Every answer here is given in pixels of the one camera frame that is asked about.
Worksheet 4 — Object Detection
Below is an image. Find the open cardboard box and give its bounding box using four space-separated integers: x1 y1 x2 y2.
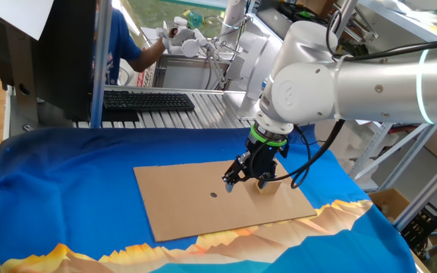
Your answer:
368 187 437 273

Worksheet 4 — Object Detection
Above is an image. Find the black tray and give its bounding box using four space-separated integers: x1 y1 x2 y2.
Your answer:
278 0 337 28

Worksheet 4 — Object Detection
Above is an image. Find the black keyboard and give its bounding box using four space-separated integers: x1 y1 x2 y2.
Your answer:
102 89 196 112

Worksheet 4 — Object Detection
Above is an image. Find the person's bare forearm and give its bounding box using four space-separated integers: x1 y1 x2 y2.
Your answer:
127 37 166 73

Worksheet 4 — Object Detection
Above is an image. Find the grey metal cabinet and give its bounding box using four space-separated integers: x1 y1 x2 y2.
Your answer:
152 52 231 90

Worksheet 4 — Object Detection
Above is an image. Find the teal plastic object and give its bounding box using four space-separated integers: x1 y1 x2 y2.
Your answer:
186 10 204 30

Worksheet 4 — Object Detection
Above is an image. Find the brown cardboard sheet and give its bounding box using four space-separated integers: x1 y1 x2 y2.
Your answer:
133 157 317 243

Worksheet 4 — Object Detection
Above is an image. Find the white paper sheet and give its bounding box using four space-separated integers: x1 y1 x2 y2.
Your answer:
0 0 55 41

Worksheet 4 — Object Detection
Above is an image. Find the white metal shelf rack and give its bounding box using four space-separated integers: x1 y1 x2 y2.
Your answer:
349 0 437 190

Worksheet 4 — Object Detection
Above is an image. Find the blue mountain print cloth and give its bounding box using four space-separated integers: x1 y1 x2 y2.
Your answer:
0 124 419 273

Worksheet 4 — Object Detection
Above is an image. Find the grey laptop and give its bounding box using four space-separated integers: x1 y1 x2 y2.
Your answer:
258 7 294 39

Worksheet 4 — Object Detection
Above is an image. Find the black mouse pad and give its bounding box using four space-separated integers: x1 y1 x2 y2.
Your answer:
100 108 140 123

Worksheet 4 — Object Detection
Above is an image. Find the black monitor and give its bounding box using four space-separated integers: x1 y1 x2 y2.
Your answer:
0 0 97 122

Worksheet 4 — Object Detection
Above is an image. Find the black plastic crate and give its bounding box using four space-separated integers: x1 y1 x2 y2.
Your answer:
400 202 437 261

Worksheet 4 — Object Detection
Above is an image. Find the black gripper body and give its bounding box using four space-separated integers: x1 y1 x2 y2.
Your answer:
235 136 290 183

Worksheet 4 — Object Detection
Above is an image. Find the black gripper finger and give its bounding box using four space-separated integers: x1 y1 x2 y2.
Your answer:
256 174 278 190
221 155 249 193

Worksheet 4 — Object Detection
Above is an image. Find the red white printed box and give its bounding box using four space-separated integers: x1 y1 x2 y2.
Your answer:
134 56 158 88

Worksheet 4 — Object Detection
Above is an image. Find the person in blue shirt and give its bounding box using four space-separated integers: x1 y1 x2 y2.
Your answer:
93 7 143 86

